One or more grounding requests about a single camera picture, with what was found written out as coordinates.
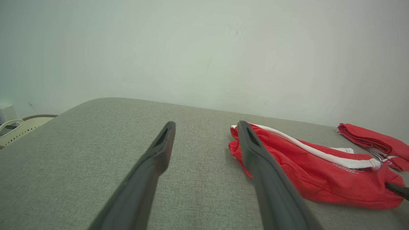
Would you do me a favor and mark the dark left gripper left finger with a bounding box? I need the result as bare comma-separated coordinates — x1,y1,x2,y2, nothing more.
88,121,176,230

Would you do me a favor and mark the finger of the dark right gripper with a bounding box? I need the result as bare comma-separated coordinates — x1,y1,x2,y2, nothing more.
385,182,409,201

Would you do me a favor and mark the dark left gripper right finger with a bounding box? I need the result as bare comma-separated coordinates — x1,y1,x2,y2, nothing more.
237,120,323,230

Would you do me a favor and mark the red shorts white stripe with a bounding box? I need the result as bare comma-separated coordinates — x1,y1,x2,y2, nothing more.
228,123,406,210

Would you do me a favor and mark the red white jersey shirt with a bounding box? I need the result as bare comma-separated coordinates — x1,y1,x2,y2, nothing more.
336,123,409,171

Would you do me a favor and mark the cream perforated laundry basket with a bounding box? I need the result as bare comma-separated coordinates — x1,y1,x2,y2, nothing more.
0,114,58,149

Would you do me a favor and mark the white box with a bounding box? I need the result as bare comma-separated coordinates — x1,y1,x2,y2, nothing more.
0,104,18,128

